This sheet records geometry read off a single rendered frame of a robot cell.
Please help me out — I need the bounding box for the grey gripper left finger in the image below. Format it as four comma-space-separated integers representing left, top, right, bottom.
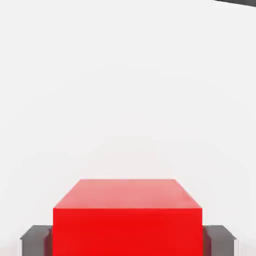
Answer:
19, 224, 54, 256

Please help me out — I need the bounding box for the small red cube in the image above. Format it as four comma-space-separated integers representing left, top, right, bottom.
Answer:
52, 178, 204, 256

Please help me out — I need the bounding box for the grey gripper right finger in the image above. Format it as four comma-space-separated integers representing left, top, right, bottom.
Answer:
202, 224, 240, 256

